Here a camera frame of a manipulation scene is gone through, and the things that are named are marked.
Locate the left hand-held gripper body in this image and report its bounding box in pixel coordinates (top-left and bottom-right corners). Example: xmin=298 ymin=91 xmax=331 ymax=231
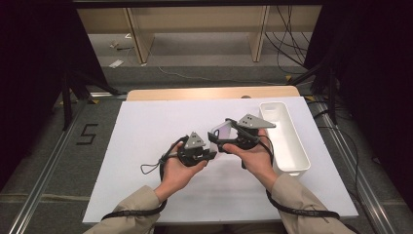
xmin=176 ymin=131 xmax=212 ymax=168

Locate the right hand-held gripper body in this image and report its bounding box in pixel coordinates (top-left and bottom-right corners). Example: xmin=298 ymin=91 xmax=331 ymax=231
xmin=233 ymin=113 xmax=278 ymax=151

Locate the iridescent phone case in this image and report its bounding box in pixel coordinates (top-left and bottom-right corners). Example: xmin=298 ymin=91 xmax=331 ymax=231
xmin=209 ymin=120 xmax=242 ymax=152

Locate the person's right hand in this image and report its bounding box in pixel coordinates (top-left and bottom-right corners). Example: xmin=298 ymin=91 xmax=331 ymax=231
xmin=222 ymin=128 xmax=281 ymax=193

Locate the person's left hand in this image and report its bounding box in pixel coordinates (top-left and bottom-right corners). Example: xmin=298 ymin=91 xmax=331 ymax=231
xmin=155 ymin=144 xmax=209 ymax=205

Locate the white plastic bin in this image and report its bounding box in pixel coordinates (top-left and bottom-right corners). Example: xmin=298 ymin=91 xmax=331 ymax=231
xmin=258 ymin=100 xmax=312 ymax=178

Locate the white foam board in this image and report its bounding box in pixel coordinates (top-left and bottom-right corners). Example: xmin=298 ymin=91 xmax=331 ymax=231
xmin=82 ymin=96 xmax=359 ymax=225

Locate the light wooden table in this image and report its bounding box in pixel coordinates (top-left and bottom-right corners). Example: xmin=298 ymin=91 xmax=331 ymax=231
xmin=126 ymin=85 xmax=301 ymax=102

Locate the black tripod stand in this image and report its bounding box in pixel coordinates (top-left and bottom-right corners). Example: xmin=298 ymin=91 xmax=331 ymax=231
xmin=286 ymin=60 xmax=339 ymax=127
xmin=60 ymin=68 xmax=122 ymax=132

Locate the white paper scrap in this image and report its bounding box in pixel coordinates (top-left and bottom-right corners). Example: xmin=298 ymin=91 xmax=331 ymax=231
xmin=108 ymin=58 xmax=126 ymax=69

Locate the black curtain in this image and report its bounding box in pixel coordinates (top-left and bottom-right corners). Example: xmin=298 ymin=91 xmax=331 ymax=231
xmin=0 ymin=0 xmax=109 ymax=191
xmin=304 ymin=0 xmax=413 ymax=184

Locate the thin black wrist strap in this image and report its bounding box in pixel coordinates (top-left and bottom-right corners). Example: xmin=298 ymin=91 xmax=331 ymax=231
xmin=139 ymin=158 xmax=166 ymax=176

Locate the thin white cable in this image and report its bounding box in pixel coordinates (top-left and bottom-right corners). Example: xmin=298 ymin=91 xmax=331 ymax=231
xmin=157 ymin=65 xmax=287 ymax=87

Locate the tangle of black cables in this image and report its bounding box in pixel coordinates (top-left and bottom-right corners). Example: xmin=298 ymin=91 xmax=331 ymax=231
xmin=263 ymin=4 xmax=314 ymax=70

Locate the aluminium floor rail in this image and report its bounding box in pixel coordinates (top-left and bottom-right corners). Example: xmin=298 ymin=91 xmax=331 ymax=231
xmin=311 ymin=97 xmax=399 ymax=234
xmin=8 ymin=93 xmax=129 ymax=234

